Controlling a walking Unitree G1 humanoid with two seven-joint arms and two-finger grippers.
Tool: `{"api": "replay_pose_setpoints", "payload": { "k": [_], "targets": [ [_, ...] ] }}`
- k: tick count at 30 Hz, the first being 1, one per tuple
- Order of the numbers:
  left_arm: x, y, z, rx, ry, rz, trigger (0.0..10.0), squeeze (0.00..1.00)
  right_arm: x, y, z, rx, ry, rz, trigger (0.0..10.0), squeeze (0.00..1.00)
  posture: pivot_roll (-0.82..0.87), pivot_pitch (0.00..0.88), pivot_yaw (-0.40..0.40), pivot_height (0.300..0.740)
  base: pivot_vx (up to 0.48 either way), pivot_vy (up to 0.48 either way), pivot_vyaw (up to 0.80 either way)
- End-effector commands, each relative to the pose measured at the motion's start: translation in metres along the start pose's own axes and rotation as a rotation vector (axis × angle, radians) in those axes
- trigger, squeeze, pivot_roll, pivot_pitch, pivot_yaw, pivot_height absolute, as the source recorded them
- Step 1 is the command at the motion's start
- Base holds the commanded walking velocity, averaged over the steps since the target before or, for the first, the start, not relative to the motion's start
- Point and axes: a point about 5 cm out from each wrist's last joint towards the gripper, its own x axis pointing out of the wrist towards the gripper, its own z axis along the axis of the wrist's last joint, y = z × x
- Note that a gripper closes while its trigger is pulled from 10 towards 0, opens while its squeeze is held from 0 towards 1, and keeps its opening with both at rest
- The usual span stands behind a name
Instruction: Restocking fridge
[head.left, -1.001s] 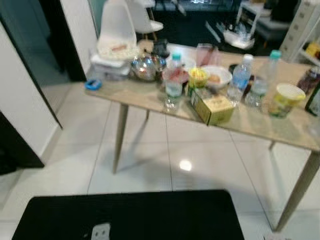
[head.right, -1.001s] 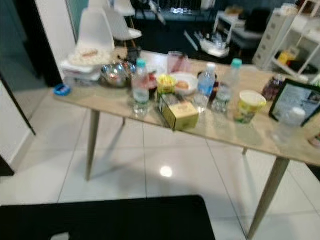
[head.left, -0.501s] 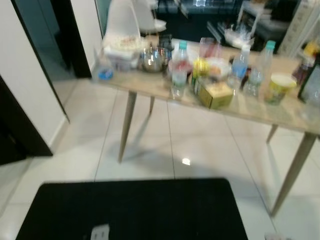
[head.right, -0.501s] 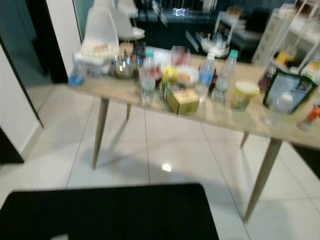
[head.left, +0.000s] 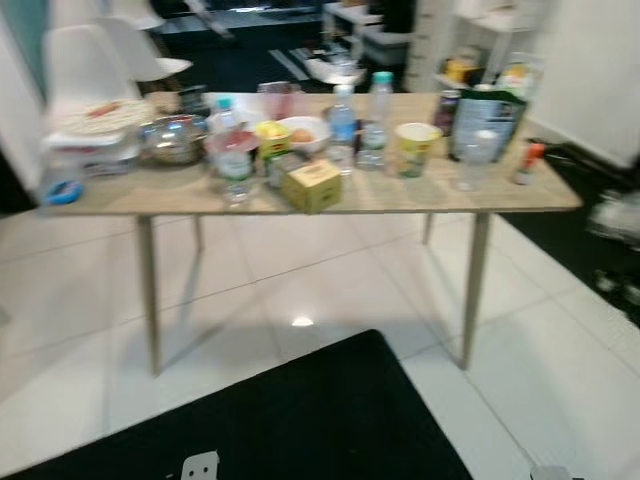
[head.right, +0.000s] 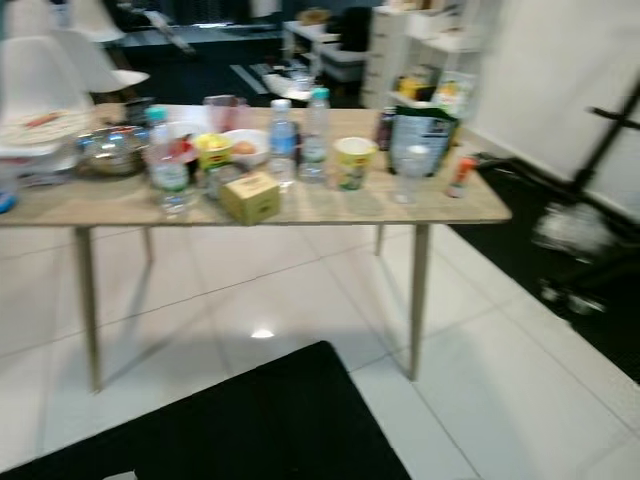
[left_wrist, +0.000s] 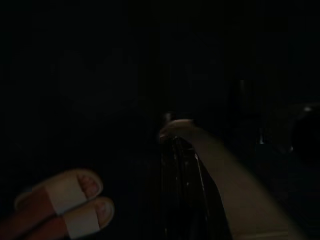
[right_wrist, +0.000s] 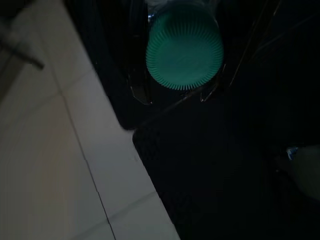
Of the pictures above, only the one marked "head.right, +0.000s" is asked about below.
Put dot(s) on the blue round lid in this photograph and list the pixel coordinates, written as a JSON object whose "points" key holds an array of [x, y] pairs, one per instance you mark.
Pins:
{"points": [[6, 200]]}

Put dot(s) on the clear plastic food container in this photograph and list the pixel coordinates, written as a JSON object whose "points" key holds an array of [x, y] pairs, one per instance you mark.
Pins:
{"points": [[35, 165]]}

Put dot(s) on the white plate with food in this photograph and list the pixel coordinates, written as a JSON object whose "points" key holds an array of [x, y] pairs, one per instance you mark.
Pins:
{"points": [[40, 127]]}

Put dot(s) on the shiny metal bowl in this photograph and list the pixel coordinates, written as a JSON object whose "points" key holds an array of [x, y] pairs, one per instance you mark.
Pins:
{"points": [[112, 152]]}

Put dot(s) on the white plastic chair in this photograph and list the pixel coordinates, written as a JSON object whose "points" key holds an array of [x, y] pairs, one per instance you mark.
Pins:
{"points": [[32, 75], [100, 62]]}

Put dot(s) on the green label water bottle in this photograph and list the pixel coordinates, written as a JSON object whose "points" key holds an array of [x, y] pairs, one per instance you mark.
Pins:
{"points": [[168, 170]]}

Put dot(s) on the yellow lidded cup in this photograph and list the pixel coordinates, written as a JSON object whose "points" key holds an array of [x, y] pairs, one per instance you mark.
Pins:
{"points": [[212, 158]]}

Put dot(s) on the yellow cardboard box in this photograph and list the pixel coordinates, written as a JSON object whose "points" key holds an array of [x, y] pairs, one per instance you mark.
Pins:
{"points": [[250, 198]]}

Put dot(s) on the pink tinted glass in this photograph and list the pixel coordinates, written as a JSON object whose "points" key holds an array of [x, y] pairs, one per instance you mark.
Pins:
{"points": [[225, 112]]}

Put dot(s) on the white bowl with egg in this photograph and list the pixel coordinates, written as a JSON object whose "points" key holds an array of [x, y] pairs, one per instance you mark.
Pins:
{"points": [[246, 146]]}

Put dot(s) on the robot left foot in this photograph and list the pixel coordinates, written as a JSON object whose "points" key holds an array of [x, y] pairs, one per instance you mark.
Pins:
{"points": [[120, 476]]}

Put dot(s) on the blue label water bottle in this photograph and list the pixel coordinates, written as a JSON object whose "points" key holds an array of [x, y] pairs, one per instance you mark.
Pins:
{"points": [[281, 138]]}

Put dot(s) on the black floor mat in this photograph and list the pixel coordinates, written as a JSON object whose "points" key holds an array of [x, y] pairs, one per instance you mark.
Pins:
{"points": [[250, 425]]}

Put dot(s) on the teal cap water bottle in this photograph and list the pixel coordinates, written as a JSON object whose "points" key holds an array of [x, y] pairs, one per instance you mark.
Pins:
{"points": [[315, 135]]}

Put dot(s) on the light wooden table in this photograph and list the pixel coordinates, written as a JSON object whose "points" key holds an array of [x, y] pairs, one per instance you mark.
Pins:
{"points": [[345, 208]]}

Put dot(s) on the yellow green noodle cup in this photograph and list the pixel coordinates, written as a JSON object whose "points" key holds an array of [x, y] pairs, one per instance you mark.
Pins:
{"points": [[354, 163]]}

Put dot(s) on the dark glass jar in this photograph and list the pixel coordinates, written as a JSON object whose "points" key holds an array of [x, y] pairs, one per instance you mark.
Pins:
{"points": [[385, 128]]}

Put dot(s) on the clear plastic cup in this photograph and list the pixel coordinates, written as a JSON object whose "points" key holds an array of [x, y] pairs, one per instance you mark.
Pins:
{"points": [[413, 175]]}

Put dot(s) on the dark green food bag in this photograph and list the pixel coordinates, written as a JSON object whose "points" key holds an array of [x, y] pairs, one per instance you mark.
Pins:
{"points": [[425, 128]]}

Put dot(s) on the small red cap bottle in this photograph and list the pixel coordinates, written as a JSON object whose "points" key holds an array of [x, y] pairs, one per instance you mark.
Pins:
{"points": [[462, 178]]}

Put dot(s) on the white storage shelf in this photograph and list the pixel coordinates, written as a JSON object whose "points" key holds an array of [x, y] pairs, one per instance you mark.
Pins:
{"points": [[435, 50]]}

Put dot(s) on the black metal stand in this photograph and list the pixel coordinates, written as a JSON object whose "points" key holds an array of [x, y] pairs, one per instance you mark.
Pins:
{"points": [[585, 200]]}

